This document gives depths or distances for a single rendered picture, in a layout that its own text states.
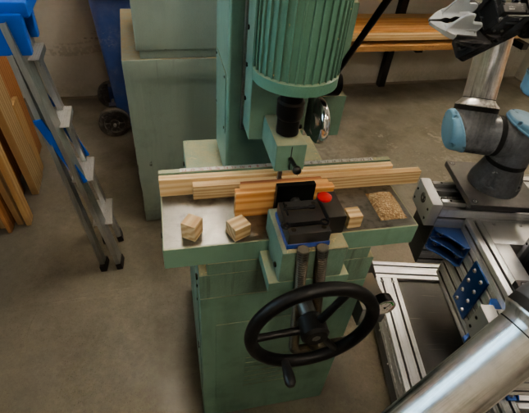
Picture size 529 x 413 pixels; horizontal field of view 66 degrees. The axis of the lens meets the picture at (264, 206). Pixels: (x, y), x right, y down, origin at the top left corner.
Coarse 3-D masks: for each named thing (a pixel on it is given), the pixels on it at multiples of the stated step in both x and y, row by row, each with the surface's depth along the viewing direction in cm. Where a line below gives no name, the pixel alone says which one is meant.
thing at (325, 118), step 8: (320, 104) 102; (320, 112) 102; (328, 112) 102; (312, 120) 107; (320, 120) 102; (328, 120) 102; (312, 128) 108; (320, 128) 103; (328, 128) 102; (312, 136) 109; (320, 136) 104
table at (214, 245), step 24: (336, 192) 105; (360, 192) 106; (168, 216) 93; (216, 216) 94; (264, 216) 96; (408, 216) 100; (168, 240) 88; (216, 240) 89; (240, 240) 89; (264, 240) 90; (360, 240) 97; (384, 240) 99; (408, 240) 101; (168, 264) 89; (192, 264) 90; (264, 264) 89; (288, 288) 88
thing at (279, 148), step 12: (264, 120) 98; (276, 120) 96; (264, 132) 99; (300, 132) 93; (264, 144) 100; (276, 144) 88; (288, 144) 89; (300, 144) 89; (276, 156) 90; (288, 156) 90; (300, 156) 91; (276, 168) 92; (288, 168) 93
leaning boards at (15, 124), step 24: (0, 72) 208; (0, 96) 194; (0, 120) 195; (24, 120) 220; (0, 144) 183; (24, 144) 216; (0, 168) 184; (24, 168) 214; (0, 192) 193; (24, 192) 227; (0, 216) 196; (24, 216) 204
